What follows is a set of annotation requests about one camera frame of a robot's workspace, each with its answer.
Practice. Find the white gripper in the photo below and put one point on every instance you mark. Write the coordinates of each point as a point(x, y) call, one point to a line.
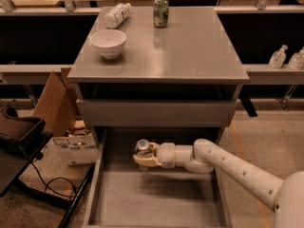
point(166, 155)

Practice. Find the silver redbull can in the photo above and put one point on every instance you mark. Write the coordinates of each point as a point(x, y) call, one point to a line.
point(142, 149)

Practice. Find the white ceramic bowl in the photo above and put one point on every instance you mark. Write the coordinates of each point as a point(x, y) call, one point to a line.
point(109, 43)

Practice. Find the clear plastic water bottle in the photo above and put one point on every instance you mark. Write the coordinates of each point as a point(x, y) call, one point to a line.
point(116, 15)

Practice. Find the green soda can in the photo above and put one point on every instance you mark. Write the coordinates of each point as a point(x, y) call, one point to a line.
point(160, 13)

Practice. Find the open grey middle drawer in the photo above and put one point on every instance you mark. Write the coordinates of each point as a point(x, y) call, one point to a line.
point(123, 196)

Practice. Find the brown cardboard box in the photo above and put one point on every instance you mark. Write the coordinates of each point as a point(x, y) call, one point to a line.
point(57, 104)

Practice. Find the closed grey top drawer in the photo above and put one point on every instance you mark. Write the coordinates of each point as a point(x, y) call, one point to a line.
point(157, 113)

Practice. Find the white printed cardboard box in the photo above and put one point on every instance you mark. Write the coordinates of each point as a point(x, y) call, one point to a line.
point(76, 149)

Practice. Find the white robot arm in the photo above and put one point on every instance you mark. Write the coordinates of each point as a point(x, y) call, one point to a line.
point(284, 197)

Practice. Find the grey drawer cabinet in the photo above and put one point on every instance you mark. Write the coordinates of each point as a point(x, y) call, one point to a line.
point(191, 59)

